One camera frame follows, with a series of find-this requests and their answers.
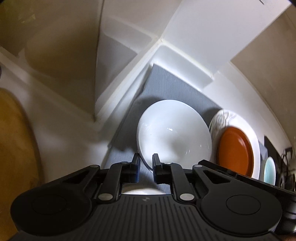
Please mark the black gas stove top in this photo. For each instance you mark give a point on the black gas stove top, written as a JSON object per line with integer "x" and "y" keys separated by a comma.
{"x": 272, "y": 152}

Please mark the grey dish mat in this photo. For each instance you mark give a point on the grey dish mat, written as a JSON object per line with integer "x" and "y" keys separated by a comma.
{"x": 160, "y": 85}

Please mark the plain white bowl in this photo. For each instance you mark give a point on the plain white bowl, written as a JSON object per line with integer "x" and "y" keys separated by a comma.
{"x": 174, "y": 131}

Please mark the brown round plate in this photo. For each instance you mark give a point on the brown round plate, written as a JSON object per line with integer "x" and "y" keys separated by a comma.
{"x": 234, "y": 152}

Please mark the wooden round cutting board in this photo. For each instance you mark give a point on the wooden round cutting board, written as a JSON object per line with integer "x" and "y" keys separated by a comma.
{"x": 20, "y": 158}

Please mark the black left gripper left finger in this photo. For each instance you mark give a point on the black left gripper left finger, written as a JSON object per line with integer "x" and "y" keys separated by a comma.
{"x": 65, "y": 204}

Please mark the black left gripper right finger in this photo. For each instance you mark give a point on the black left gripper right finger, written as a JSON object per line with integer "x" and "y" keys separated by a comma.
{"x": 228, "y": 204}

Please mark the light blue ceramic bowl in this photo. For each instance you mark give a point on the light blue ceramic bowl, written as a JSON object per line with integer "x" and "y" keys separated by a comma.
{"x": 269, "y": 175}

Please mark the white floral plate top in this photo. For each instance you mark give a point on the white floral plate top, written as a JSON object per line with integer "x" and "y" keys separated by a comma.
{"x": 225, "y": 118}

